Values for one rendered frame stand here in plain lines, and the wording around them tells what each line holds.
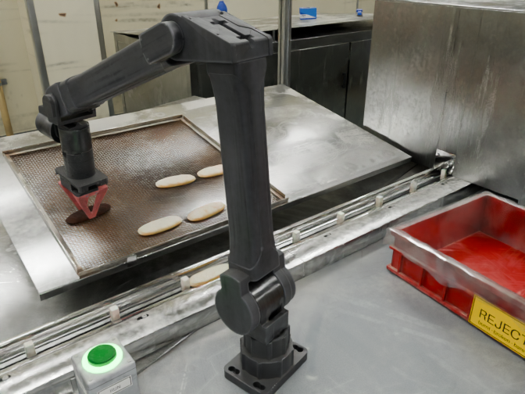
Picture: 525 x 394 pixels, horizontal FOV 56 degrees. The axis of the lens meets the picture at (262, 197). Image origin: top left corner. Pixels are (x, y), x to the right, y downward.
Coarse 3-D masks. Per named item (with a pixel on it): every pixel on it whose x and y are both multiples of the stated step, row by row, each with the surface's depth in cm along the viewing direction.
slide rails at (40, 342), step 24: (336, 216) 118; (360, 216) 118; (288, 240) 108; (216, 264) 100; (168, 288) 92; (192, 288) 92; (120, 312) 87; (48, 336) 81; (0, 360) 76; (24, 360) 76
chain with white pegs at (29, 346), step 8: (416, 184) 131; (408, 192) 132; (376, 200) 124; (344, 216) 115; (296, 232) 107; (296, 240) 108; (280, 248) 107; (184, 280) 91; (184, 288) 92; (168, 296) 92; (112, 312) 84; (112, 320) 85; (24, 344) 76; (32, 344) 76; (56, 344) 80; (32, 352) 77; (40, 352) 79; (0, 368) 76
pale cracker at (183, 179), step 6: (186, 174) 120; (162, 180) 117; (168, 180) 117; (174, 180) 117; (180, 180) 118; (186, 180) 118; (192, 180) 119; (162, 186) 115; (168, 186) 116; (174, 186) 117
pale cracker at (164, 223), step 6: (174, 216) 106; (150, 222) 103; (156, 222) 103; (162, 222) 103; (168, 222) 104; (174, 222) 104; (180, 222) 105; (144, 228) 101; (150, 228) 101; (156, 228) 102; (162, 228) 102; (168, 228) 103; (144, 234) 100; (150, 234) 101
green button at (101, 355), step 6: (96, 348) 71; (102, 348) 71; (108, 348) 71; (114, 348) 71; (90, 354) 70; (96, 354) 70; (102, 354) 70; (108, 354) 70; (114, 354) 70; (90, 360) 69; (96, 360) 68; (102, 360) 68; (108, 360) 69; (96, 366) 68; (102, 366) 68
